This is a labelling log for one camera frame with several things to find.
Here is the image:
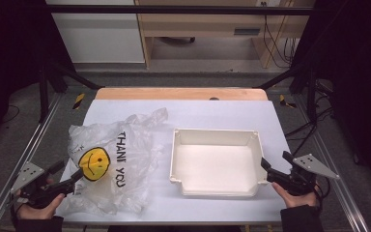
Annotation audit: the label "aluminium rail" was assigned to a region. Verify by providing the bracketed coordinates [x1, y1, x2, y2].
[0, 93, 63, 232]
[294, 95, 370, 232]

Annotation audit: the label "black floor cables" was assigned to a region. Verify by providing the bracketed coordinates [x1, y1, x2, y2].
[284, 80, 335, 157]

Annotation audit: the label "person's left hand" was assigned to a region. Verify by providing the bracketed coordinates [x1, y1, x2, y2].
[15, 193, 67, 221]

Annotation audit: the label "thin black floor cable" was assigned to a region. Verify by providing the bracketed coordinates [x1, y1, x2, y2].
[0, 104, 21, 125]

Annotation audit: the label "white table sheet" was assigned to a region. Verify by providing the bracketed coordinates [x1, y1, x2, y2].
[55, 99, 293, 225]

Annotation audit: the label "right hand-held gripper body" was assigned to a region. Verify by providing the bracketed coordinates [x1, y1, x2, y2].
[266, 154, 341, 197]

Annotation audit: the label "wooden desk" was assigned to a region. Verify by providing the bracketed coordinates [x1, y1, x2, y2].
[134, 0, 315, 70]

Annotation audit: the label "clear plastic bag yellow smiley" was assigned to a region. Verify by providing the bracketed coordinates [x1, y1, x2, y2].
[67, 107, 169, 217]

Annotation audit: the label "person's right hand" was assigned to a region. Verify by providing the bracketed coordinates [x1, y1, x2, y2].
[271, 182, 320, 209]

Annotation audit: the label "black metal stand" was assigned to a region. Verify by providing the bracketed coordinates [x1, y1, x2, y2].
[254, 62, 319, 124]
[38, 61, 104, 124]

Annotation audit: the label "black curtain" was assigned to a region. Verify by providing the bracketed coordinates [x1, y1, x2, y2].
[0, 0, 75, 149]
[298, 0, 371, 197]

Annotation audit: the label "black horizontal frame bar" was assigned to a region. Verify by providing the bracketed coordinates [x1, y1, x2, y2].
[46, 4, 315, 16]

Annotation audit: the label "white plastic bin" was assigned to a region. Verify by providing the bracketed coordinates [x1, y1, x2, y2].
[169, 128, 270, 198]

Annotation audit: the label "yellow black tape strip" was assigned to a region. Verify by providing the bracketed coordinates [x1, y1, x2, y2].
[278, 94, 298, 109]
[72, 93, 86, 110]

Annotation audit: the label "black cables under desk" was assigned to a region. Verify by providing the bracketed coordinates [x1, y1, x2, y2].
[262, 1, 300, 69]

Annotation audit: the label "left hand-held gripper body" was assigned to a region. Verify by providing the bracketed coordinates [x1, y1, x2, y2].
[10, 160, 75, 209]

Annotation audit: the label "white cabinet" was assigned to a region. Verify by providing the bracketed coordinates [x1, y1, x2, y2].
[45, 0, 146, 65]

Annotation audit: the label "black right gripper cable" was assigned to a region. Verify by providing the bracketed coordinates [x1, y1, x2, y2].
[313, 175, 332, 201]

